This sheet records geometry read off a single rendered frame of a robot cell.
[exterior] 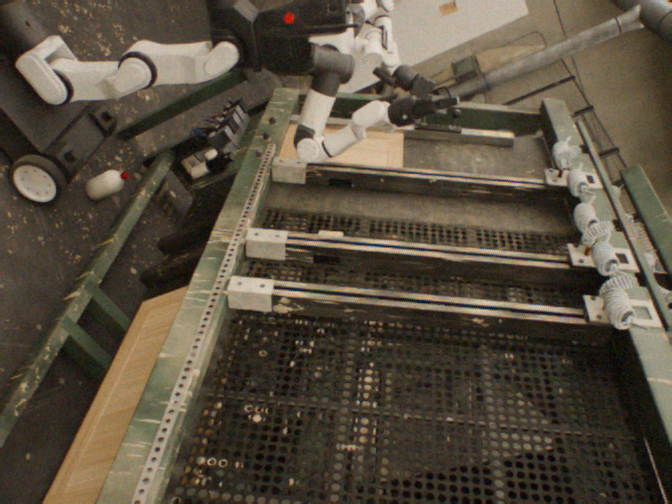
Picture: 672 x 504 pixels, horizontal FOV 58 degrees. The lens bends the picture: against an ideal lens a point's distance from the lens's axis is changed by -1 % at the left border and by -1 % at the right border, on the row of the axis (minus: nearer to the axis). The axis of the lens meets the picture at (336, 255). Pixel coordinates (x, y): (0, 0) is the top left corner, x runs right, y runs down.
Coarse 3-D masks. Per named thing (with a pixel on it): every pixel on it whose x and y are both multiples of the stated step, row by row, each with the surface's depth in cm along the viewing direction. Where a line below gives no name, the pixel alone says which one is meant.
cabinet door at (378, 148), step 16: (288, 128) 259; (336, 128) 261; (288, 144) 249; (368, 144) 252; (384, 144) 252; (400, 144) 252; (336, 160) 241; (352, 160) 241; (368, 160) 242; (384, 160) 242; (400, 160) 242
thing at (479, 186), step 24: (288, 168) 226; (312, 168) 225; (336, 168) 225; (360, 168) 227; (384, 168) 227; (552, 168) 223; (408, 192) 227; (432, 192) 226; (456, 192) 225; (480, 192) 224; (504, 192) 223; (528, 192) 222; (552, 192) 221
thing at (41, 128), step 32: (0, 32) 215; (32, 32) 217; (0, 64) 222; (0, 96) 218; (32, 96) 232; (0, 128) 222; (32, 128) 227; (64, 128) 242; (96, 128) 256; (64, 160) 230
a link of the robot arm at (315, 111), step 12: (312, 96) 196; (324, 96) 195; (312, 108) 198; (324, 108) 198; (300, 120) 201; (312, 120) 199; (324, 120) 201; (300, 132) 200; (312, 132) 200; (300, 144) 201; (312, 144) 200; (300, 156) 202; (312, 156) 201
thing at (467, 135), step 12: (336, 120) 262; (348, 120) 262; (396, 132) 260; (408, 132) 259; (420, 132) 259; (432, 132) 258; (444, 132) 257; (468, 132) 258; (480, 132) 259; (504, 132) 259; (492, 144) 259; (504, 144) 258
